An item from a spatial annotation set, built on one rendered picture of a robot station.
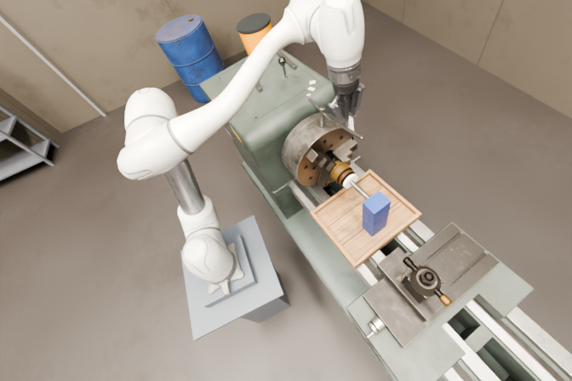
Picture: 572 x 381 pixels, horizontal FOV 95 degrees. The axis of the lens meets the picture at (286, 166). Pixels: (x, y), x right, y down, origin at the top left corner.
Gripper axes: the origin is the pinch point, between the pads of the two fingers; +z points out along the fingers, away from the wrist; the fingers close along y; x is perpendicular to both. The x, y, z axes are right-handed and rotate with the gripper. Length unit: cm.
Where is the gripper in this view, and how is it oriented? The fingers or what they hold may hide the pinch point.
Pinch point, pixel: (348, 124)
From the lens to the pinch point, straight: 93.2
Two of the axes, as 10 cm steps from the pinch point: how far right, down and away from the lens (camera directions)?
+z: 2.4, 5.4, 8.1
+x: -5.4, -6.1, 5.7
